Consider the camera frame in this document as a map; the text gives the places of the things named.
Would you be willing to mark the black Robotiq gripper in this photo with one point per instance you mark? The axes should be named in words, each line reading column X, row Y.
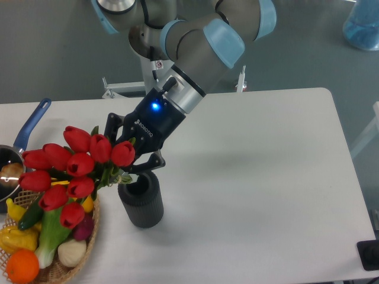
column 151, row 123

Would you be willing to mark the red tulip bouquet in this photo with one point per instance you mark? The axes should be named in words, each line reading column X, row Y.
column 66, row 175

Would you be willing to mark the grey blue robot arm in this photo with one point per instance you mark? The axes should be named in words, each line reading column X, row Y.
column 250, row 19

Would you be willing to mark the dark grey ribbed vase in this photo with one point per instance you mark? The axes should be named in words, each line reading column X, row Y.
column 142, row 200

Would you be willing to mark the yellow squash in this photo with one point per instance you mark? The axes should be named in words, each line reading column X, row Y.
column 87, row 203

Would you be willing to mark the purple red onion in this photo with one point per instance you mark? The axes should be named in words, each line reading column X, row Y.
column 84, row 229

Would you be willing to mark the green bok choy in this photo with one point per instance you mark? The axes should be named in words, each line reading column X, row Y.
column 52, row 235

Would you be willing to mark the green cucumber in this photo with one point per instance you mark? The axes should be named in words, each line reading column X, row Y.
column 32, row 215

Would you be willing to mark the brown bread roll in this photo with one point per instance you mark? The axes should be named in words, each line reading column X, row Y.
column 10, row 174

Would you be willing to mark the white garlic bulb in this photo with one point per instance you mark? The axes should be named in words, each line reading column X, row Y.
column 71, row 252

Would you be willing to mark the yellow banana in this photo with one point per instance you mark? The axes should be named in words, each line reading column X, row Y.
column 16, row 212

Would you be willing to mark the woven wicker basket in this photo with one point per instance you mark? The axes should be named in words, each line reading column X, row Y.
column 57, row 272

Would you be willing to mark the yellow gourd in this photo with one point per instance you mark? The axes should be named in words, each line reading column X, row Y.
column 13, row 239

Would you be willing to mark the orange fruit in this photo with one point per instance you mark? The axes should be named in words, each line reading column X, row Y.
column 22, row 266

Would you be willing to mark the black device at edge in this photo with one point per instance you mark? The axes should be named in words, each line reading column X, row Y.
column 368, row 253

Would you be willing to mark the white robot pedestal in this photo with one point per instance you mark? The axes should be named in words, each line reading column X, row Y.
column 148, row 85

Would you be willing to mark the blue handled saucepan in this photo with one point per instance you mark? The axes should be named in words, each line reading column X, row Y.
column 14, row 153

